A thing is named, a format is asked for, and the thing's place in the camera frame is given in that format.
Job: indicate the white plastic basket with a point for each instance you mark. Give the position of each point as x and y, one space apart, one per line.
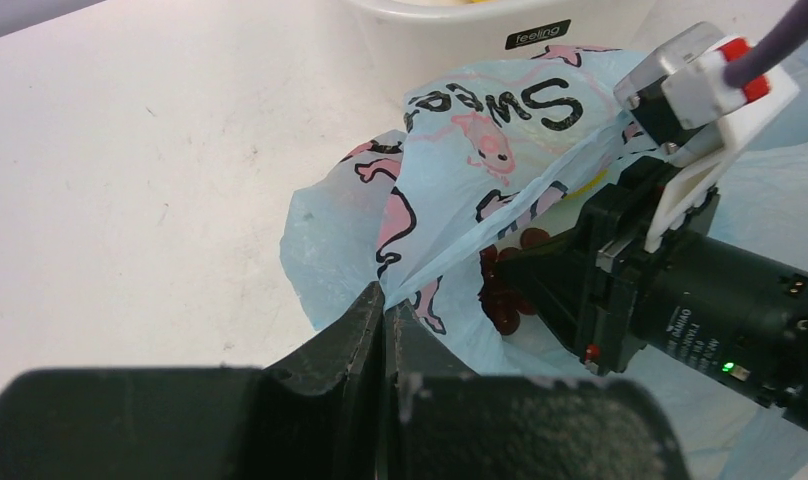
411 43

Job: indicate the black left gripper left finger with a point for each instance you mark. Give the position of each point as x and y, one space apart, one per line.
297 418

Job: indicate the dark red fake fruit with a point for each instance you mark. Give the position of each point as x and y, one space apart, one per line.
501 303

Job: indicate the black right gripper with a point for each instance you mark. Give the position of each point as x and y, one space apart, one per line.
734 316

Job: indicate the light blue plastic bag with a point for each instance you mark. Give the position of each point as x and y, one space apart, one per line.
495 146

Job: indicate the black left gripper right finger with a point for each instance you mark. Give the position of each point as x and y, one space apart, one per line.
444 421

